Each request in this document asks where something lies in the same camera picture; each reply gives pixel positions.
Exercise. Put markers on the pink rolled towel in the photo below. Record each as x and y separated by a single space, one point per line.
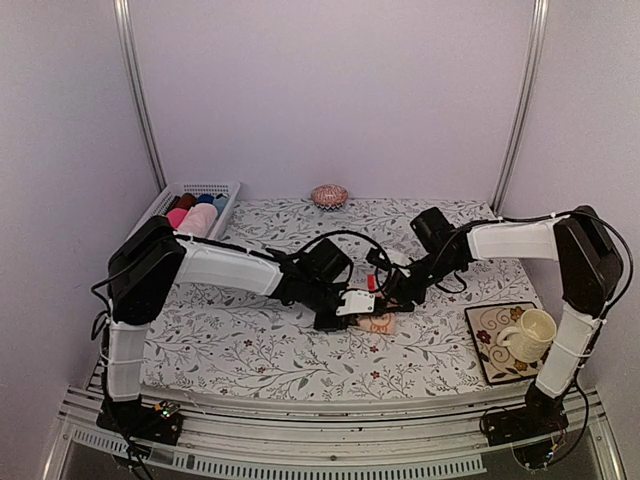
176 216

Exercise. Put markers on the cream ceramic mug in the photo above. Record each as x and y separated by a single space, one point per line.
530 337

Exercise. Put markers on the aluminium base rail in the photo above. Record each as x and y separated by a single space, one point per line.
429 438

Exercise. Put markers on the dark red rolled towel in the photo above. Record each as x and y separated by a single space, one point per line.
186 202

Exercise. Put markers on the patterned ceramic bowl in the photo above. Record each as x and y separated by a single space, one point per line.
329 197

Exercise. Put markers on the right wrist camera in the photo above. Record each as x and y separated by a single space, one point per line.
386 260

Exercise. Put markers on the left aluminium frame post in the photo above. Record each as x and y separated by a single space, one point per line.
125 31

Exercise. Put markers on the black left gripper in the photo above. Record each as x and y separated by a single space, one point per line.
325 325

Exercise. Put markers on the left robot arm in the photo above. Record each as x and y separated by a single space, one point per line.
155 258

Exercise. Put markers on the aluminium frame post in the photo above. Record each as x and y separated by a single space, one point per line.
125 31
531 67

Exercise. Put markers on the floral table mat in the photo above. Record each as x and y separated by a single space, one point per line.
229 342

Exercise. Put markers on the square floral plate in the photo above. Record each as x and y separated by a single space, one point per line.
496 363

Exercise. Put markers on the white plastic basket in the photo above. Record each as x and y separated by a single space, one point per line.
169 196

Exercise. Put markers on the right aluminium frame post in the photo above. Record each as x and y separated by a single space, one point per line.
531 67

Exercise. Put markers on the orange patterned towel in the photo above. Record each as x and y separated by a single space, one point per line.
379 324

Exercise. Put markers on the pink towel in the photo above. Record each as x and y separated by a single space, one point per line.
176 216
199 220

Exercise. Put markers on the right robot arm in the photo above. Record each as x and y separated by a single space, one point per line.
595 267

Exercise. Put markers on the light blue rolled towel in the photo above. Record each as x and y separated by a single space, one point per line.
220 204

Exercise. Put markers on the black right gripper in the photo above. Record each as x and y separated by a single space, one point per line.
399 290

